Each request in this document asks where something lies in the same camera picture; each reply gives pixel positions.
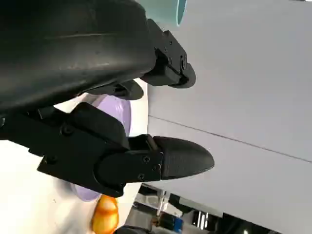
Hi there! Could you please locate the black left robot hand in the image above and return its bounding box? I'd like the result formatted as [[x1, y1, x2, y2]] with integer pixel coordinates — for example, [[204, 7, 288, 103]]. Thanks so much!
[[0, 0, 215, 198]]

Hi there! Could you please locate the lilac plate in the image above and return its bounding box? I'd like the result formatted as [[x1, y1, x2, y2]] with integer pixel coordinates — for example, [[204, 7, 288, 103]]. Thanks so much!
[[73, 95, 133, 202]]

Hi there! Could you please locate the pale green mug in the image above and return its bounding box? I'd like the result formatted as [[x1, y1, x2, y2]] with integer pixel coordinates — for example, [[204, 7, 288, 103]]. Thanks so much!
[[140, 0, 188, 27]]

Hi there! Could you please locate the orange and white bread roll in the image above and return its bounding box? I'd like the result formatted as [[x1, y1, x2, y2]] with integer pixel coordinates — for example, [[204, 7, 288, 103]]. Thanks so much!
[[91, 195, 119, 234]]

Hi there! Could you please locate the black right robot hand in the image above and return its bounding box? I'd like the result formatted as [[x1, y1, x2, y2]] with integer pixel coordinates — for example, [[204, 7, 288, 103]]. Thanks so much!
[[117, 225, 153, 234]]

